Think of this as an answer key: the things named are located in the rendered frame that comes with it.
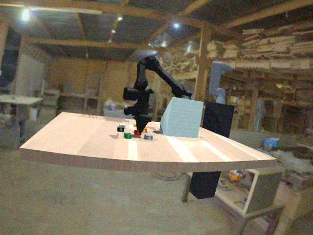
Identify green block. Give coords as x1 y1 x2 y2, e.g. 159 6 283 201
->
123 132 132 139

